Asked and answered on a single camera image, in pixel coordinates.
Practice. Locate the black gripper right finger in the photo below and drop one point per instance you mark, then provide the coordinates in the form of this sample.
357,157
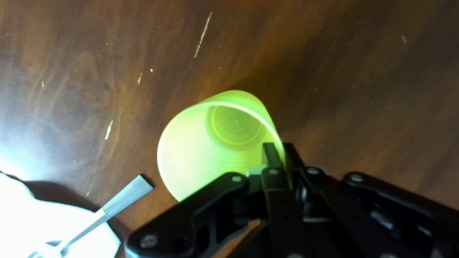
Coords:
362,215

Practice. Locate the green object table edge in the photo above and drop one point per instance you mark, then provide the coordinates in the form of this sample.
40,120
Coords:
205,143

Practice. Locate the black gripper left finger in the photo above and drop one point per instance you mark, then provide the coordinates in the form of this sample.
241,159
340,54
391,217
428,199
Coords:
200,209

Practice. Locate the white plate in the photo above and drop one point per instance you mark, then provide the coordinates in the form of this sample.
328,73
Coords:
28,223

